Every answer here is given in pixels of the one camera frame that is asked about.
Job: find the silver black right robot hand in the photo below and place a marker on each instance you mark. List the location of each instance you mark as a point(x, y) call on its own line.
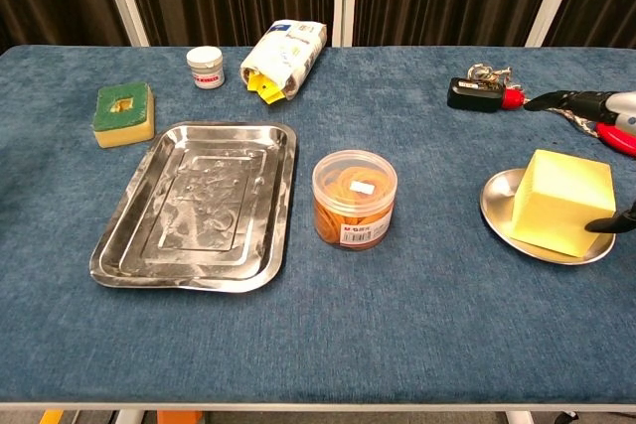
point(586, 101)

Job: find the yellow sponge cube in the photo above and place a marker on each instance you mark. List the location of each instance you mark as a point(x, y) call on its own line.
point(556, 200)

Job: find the clear jar of rubber bands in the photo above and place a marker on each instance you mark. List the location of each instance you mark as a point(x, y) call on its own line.
point(353, 215)

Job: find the red disc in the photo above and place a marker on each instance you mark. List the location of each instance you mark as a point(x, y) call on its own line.
point(616, 140)

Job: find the metal key rings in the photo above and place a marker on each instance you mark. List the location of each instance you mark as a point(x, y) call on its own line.
point(484, 72)

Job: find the black car key fob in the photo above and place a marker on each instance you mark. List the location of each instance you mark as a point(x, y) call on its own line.
point(472, 95)

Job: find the round steel plate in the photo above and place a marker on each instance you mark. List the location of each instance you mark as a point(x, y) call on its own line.
point(497, 195)

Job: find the blue table cloth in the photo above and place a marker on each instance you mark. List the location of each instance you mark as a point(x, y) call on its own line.
point(397, 320)

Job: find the white paper package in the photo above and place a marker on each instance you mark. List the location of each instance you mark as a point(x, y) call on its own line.
point(288, 51)

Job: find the small white lidded jar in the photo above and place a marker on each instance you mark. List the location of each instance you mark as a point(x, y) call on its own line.
point(205, 69)

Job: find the rectangular steel tray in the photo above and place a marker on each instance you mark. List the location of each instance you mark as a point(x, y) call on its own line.
point(208, 215)

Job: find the green yellow scrub sponge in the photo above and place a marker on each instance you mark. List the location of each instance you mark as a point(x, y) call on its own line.
point(124, 116)

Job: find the orange object under table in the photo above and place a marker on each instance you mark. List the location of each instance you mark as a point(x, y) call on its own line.
point(180, 418)

